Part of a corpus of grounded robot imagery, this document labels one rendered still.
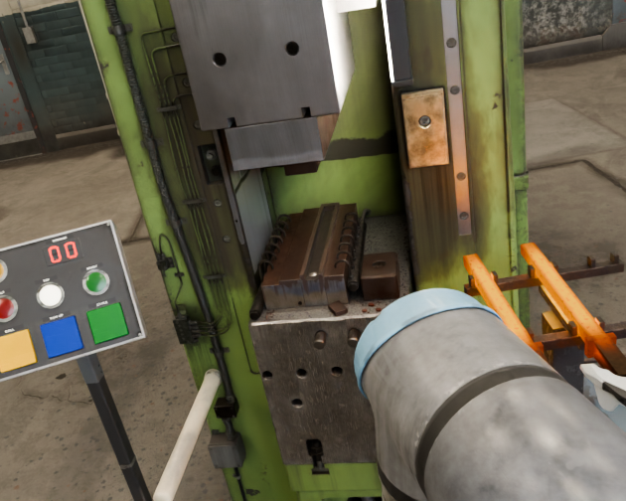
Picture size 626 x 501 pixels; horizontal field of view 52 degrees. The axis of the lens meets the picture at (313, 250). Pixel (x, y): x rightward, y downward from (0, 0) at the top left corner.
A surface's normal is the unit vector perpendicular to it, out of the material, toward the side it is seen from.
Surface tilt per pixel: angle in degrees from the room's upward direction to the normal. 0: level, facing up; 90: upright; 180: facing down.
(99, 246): 60
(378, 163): 90
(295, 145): 90
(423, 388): 39
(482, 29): 90
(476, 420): 30
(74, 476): 0
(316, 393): 90
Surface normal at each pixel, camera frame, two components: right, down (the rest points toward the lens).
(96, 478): -0.17, -0.88
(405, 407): -0.90, -0.22
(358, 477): -0.13, 0.46
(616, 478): 0.14, -0.61
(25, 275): 0.17, -0.11
